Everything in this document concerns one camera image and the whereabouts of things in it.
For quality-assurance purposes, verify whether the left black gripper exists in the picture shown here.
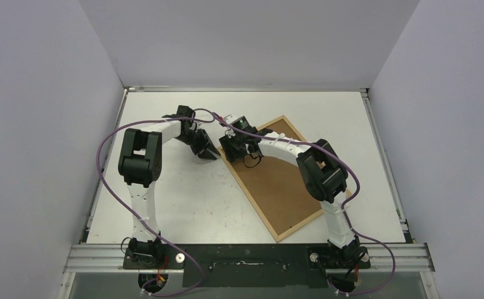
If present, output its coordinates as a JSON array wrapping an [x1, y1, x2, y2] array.
[[176, 129, 219, 161]]

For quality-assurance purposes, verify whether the light wooden picture frame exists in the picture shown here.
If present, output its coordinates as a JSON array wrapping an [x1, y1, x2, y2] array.
[[217, 115, 353, 244]]

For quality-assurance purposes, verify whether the brown cardboard backing board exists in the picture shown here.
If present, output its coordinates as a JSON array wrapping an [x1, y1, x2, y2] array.
[[224, 118, 350, 238]]

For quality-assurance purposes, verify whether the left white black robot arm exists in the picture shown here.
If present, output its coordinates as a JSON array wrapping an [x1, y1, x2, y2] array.
[[118, 105, 220, 268]]

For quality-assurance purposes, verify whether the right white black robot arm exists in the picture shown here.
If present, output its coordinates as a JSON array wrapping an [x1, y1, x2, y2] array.
[[217, 116, 367, 269]]

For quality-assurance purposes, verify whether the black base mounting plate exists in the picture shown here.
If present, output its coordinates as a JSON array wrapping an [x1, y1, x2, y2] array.
[[121, 243, 371, 288]]

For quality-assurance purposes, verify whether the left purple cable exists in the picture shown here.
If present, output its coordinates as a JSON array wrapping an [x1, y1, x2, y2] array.
[[96, 108, 217, 298]]

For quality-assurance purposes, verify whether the aluminium front rail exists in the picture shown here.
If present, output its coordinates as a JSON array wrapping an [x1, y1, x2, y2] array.
[[64, 243, 435, 273]]

